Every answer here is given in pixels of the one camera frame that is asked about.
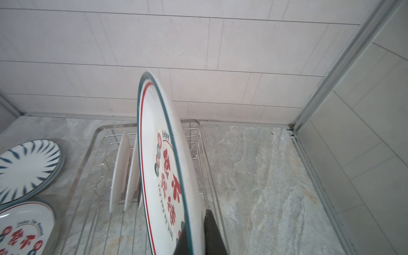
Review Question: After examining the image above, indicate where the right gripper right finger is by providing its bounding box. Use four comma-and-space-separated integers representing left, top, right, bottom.
204, 209, 228, 255

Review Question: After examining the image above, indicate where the rearmost white plate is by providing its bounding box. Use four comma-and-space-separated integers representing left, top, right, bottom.
137, 72, 205, 255

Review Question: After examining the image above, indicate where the orange sunburst plate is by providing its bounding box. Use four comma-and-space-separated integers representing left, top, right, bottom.
124, 138, 140, 211
109, 133, 131, 214

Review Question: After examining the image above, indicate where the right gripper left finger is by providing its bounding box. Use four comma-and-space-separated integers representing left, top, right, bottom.
173, 234, 190, 255

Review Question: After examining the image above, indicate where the red text white plate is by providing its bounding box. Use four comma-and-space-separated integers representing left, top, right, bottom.
1, 201, 59, 255

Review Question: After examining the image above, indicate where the black striped white plate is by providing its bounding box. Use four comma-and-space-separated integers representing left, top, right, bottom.
1, 139, 65, 207

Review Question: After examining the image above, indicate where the metal wire dish rack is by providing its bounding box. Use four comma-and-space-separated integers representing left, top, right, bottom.
52, 118, 231, 255

